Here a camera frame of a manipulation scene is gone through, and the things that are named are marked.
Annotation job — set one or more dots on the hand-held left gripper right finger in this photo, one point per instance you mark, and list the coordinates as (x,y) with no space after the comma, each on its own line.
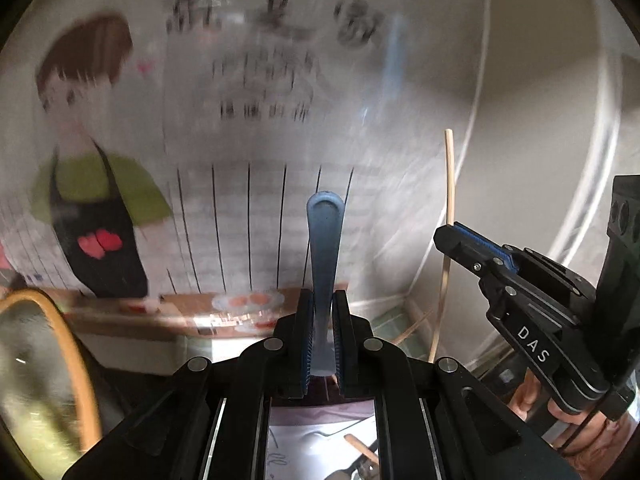
(341,355)

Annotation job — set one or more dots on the cartoon wall poster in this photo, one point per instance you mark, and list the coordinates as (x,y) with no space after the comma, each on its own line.
(225,135)

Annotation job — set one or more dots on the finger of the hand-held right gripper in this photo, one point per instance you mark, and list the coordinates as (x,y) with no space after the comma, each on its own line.
(485,245)

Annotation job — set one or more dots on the small clear plate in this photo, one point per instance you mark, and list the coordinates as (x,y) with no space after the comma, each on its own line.
(247,301)

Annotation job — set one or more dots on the wooden chopstick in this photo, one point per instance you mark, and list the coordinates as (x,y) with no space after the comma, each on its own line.
(450,185)
(415,327)

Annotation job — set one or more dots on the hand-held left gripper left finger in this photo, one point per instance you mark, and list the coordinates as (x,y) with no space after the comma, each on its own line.
(304,355)

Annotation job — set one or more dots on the wooden cutting board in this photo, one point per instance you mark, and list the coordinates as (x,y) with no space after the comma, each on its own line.
(175,306)

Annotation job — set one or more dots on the person's right hand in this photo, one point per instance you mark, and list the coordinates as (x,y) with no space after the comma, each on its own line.
(600,435)

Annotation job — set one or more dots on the wooden spoon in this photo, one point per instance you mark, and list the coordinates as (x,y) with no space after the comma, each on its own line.
(362,449)

